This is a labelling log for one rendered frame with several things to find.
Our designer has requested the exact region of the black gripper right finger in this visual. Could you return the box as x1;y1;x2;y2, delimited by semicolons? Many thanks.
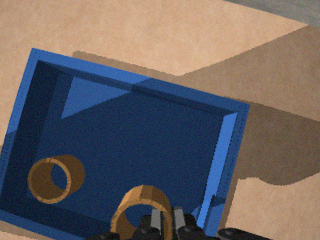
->
171;206;272;240

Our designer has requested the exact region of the bronze bushing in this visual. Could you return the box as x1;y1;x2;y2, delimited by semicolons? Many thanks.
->
28;154;85;204
110;185;172;240

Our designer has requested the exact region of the blue crate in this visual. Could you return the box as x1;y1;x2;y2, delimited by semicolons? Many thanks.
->
0;48;250;240

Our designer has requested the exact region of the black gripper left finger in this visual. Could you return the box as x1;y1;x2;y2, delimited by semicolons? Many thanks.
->
84;207;164;240

